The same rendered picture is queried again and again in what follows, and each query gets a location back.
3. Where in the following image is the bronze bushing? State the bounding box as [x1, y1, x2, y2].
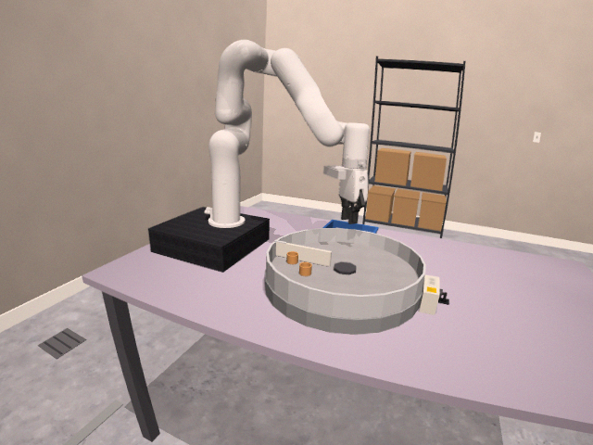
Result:
[299, 262, 312, 276]
[286, 251, 298, 264]

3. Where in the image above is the blue shallow tray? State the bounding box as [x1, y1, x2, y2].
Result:
[323, 220, 379, 234]

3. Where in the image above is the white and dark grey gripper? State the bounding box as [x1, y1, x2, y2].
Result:
[339, 169, 368, 224]

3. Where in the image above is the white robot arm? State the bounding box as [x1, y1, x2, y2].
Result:
[205, 40, 370, 228]

